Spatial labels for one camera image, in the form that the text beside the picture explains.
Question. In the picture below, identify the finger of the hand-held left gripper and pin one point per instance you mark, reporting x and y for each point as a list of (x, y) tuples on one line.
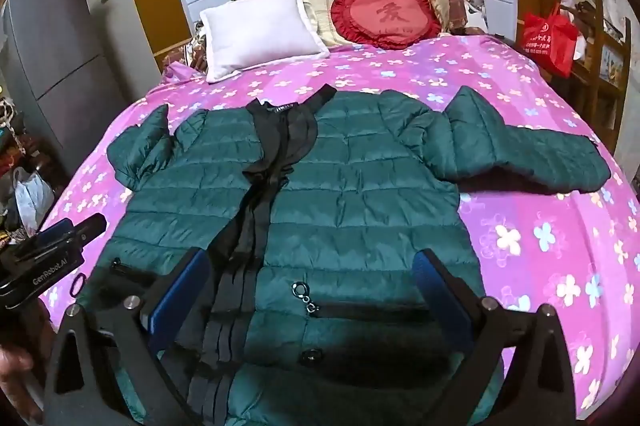
[(87, 226)]

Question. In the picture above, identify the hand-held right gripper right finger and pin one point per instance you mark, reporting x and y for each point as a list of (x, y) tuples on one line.
[(442, 298)]

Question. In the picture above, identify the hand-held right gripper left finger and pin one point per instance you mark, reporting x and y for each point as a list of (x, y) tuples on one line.
[(175, 301)]

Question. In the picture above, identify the dark green puffer jacket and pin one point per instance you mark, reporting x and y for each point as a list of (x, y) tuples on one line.
[(350, 186)]

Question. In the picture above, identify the person's left hand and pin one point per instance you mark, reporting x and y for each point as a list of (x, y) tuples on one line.
[(12, 363)]

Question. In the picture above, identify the white plastic bag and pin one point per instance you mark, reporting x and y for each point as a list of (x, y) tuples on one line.
[(32, 198)]

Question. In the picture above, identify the pink floral bedsheet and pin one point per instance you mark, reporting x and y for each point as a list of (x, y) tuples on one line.
[(525, 216)]

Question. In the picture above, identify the grey refrigerator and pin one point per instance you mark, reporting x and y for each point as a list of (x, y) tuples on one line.
[(55, 56)]

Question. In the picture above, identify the white pillow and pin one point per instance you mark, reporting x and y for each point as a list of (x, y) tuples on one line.
[(260, 26)]

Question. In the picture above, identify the red shopping bag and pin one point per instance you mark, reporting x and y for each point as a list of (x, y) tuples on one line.
[(550, 41)]

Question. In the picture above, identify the wooden shelf rack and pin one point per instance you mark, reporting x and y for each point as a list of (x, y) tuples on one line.
[(605, 66)]

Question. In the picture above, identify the red heart cushion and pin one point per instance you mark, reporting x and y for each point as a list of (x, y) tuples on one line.
[(385, 16)]

